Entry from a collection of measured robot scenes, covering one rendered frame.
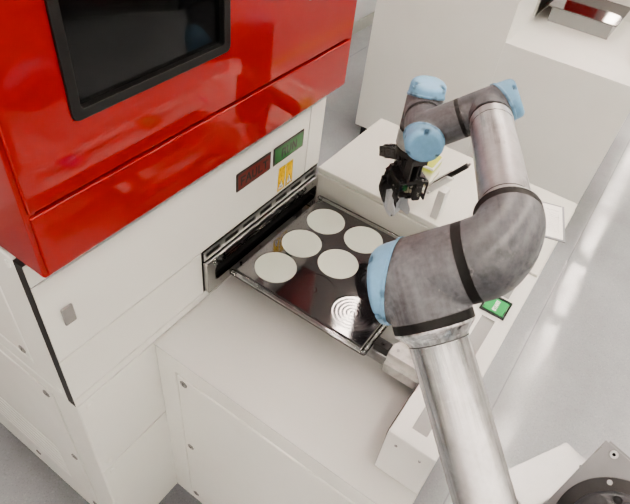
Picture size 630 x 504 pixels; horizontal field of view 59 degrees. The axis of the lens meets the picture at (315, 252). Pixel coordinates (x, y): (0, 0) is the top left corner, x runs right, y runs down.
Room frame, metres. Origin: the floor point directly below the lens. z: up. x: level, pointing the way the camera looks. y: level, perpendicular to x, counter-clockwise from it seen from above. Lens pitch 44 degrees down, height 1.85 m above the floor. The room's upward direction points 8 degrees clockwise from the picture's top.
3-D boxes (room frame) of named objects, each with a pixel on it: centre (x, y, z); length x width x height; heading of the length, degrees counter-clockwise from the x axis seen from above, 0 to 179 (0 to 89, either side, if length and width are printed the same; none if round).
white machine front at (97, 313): (0.88, 0.23, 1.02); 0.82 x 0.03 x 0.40; 151
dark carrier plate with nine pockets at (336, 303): (0.94, -0.06, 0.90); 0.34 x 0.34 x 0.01; 61
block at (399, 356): (0.69, -0.22, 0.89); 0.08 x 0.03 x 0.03; 61
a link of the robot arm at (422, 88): (1.04, -0.18, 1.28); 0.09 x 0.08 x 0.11; 178
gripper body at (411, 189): (1.04, -0.18, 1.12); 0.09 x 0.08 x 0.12; 21
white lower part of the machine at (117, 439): (1.05, 0.53, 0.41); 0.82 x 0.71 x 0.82; 151
